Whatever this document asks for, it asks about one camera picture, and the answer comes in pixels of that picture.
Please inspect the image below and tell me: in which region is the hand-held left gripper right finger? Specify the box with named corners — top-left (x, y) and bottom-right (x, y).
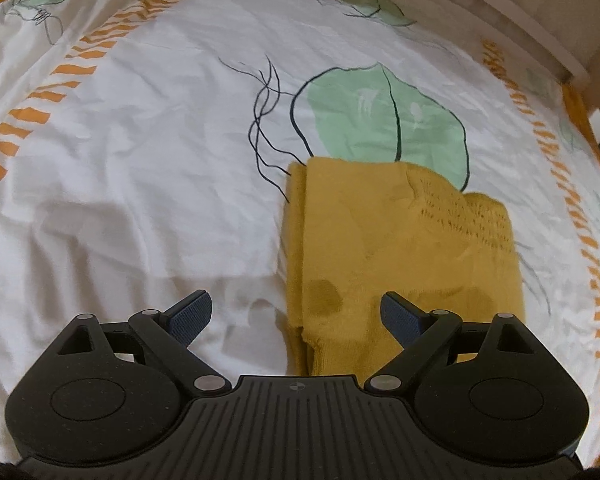
top-left (362, 291), bottom-right (532, 393)

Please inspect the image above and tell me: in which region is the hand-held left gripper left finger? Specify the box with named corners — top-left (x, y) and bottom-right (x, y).
top-left (50, 289), bottom-right (232, 394)

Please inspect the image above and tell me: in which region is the mustard yellow knit sweater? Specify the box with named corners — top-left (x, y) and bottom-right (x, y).
top-left (278, 156), bottom-right (526, 377)

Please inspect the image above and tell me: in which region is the white leaf-print bed cover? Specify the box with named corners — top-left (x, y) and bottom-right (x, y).
top-left (0, 0), bottom-right (600, 473)

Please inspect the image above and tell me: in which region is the white wooden bed frame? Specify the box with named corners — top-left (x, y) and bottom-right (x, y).
top-left (405, 0), bottom-right (600, 136)

